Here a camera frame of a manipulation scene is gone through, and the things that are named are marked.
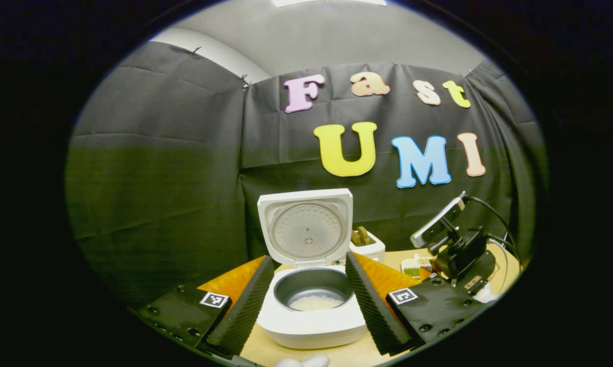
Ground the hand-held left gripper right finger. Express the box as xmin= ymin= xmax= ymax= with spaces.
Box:
xmin=344 ymin=251 xmax=488 ymax=356

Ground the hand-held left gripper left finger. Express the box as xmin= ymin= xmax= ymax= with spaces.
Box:
xmin=133 ymin=256 xmax=275 ymax=357

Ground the white rice cooker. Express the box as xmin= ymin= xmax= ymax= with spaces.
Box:
xmin=257 ymin=189 xmax=368 ymax=350

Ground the white divided grain dish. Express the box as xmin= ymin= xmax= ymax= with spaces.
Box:
xmin=401 ymin=255 xmax=434 ymax=280

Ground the white toaster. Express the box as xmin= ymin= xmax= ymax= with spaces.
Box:
xmin=350 ymin=232 xmax=386 ymax=264

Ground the black backdrop cloth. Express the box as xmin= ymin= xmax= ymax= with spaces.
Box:
xmin=64 ymin=41 xmax=548 ymax=306

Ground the large ceiling light panel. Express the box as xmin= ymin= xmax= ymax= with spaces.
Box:
xmin=273 ymin=0 xmax=387 ymax=7

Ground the black cable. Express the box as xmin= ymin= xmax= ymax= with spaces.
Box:
xmin=464 ymin=195 xmax=522 ymax=286

